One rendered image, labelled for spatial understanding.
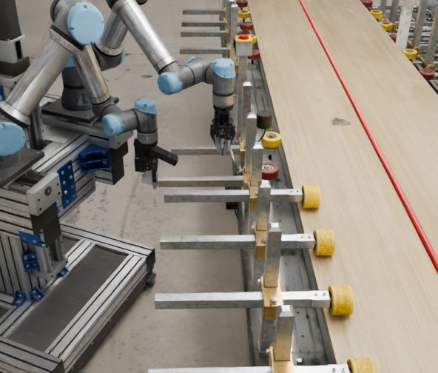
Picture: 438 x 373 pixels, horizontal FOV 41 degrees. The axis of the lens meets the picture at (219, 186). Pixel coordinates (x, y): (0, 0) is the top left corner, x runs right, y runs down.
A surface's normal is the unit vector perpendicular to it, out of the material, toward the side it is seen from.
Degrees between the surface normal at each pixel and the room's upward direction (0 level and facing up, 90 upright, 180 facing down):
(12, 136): 95
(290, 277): 0
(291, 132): 0
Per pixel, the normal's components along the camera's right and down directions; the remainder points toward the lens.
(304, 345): 0.00, -0.84
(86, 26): 0.63, 0.34
